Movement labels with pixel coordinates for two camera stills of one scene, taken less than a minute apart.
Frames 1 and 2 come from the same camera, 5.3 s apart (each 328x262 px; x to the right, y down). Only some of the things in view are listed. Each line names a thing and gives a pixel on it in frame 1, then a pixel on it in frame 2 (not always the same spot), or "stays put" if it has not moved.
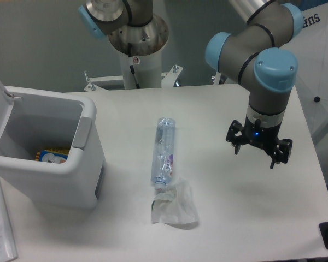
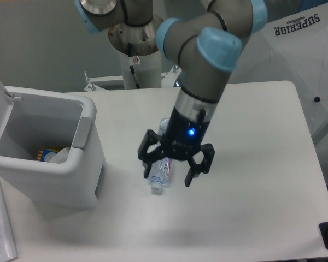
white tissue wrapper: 175,206 -> 59,158
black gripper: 263,135 -> 183,136
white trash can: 23,120 stays put
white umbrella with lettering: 316,48 stays put
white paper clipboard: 1,246 stays put
